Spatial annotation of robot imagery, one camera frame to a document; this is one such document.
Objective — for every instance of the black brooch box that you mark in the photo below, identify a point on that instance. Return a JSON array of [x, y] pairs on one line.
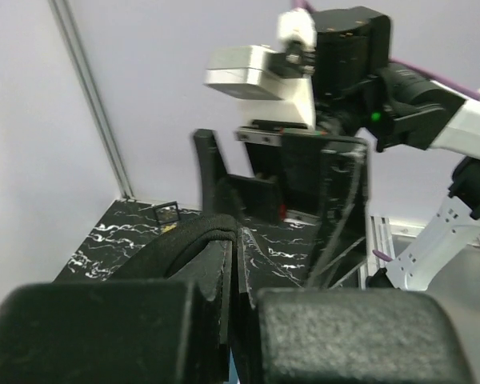
[[166, 213]]

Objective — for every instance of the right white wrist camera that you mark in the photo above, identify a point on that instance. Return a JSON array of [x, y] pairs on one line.
[[271, 86]]

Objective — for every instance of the black button shirt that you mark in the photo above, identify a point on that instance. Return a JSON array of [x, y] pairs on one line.
[[168, 253]]

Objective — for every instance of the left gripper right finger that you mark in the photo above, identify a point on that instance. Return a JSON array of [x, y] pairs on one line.
[[286, 332]]

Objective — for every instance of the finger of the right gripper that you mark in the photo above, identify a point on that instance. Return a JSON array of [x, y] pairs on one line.
[[331, 174], [241, 197]]

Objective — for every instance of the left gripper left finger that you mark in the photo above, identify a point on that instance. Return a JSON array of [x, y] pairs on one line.
[[171, 330]]

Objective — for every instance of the gold brooch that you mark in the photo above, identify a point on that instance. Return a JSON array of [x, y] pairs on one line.
[[168, 227]]

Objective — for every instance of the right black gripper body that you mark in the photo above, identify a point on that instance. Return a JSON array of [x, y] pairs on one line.
[[351, 45]]

